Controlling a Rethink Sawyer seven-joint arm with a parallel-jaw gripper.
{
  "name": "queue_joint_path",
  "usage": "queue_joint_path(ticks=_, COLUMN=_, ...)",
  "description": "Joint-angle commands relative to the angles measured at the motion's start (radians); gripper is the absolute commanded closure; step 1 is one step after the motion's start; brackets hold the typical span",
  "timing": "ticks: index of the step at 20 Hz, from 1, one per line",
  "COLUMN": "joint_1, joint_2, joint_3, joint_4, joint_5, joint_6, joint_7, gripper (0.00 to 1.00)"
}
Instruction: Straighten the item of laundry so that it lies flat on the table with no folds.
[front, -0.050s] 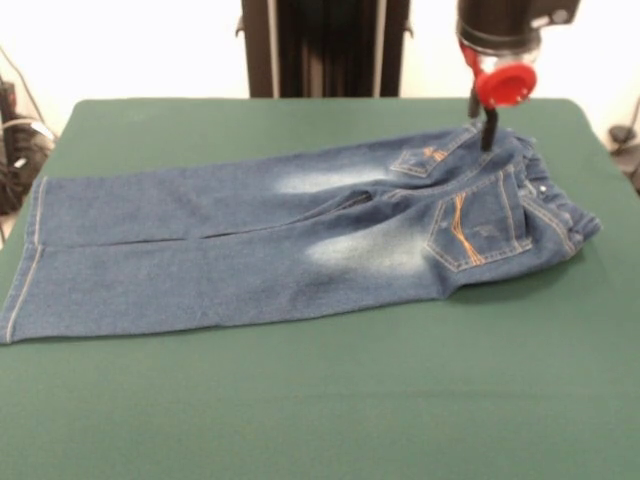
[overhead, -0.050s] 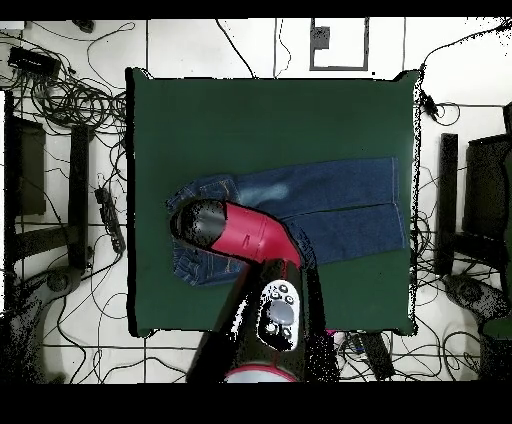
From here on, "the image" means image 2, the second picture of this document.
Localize long black cable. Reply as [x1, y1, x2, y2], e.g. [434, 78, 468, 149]
[215, 18, 257, 79]

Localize small grey square plate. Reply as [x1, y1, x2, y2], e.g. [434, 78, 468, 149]
[311, 26, 332, 50]

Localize black stand leg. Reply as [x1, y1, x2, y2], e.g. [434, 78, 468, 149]
[442, 273, 511, 321]
[7, 265, 83, 381]

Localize dark green table cloth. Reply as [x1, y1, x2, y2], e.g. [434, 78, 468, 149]
[124, 66, 420, 338]

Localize green round object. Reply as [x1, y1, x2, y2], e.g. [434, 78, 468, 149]
[481, 317, 512, 341]

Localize black panel stand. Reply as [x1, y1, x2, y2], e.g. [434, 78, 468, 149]
[463, 101, 512, 273]

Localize blue denim jeans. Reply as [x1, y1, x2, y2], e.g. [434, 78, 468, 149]
[165, 156, 408, 287]

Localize black power strip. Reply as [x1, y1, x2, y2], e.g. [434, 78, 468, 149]
[359, 331, 396, 381]
[94, 186, 127, 254]

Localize black cable bundle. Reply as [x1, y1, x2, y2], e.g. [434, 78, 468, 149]
[409, 159, 481, 381]

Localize black power adapter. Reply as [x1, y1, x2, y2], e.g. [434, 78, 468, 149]
[423, 93, 439, 121]

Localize black electronics box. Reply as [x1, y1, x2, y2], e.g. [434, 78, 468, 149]
[6, 44, 62, 80]

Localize black cable tangle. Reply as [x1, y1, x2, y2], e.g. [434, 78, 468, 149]
[0, 29, 129, 137]

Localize black metal stand frame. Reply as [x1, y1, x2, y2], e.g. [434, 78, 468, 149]
[3, 89, 91, 277]

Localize black upright bar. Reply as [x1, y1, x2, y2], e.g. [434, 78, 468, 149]
[435, 132, 459, 277]

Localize grey square floor frame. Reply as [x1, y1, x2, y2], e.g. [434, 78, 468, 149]
[308, 17, 370, 72]

